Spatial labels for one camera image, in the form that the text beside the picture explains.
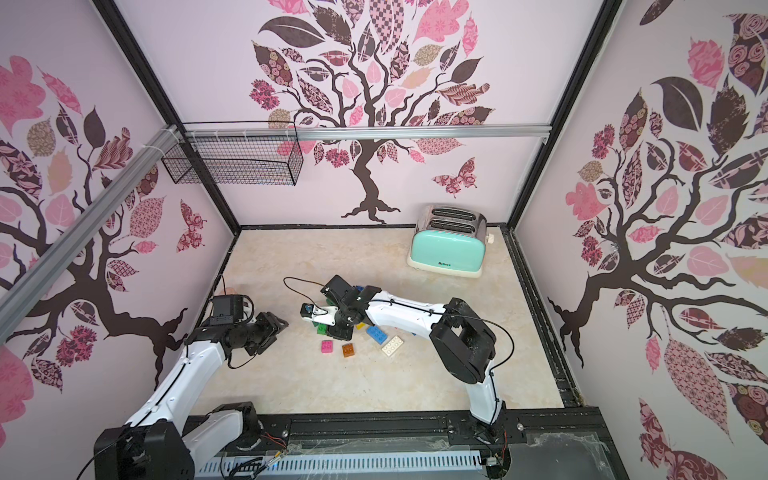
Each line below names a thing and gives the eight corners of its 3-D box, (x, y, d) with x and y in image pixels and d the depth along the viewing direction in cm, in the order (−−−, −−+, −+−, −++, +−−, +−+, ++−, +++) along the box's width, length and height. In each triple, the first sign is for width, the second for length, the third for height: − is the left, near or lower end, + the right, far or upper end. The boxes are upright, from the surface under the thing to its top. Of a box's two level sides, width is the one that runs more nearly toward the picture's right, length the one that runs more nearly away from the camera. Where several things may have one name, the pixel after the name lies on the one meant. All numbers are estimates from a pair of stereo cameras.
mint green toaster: (409, 270, 108) (412, 238, 95) (417, 236, 120) (420, 203, 106) (479, 282, 105) (492, 250, 91) (480, 246, 116) (492, 213, 103)
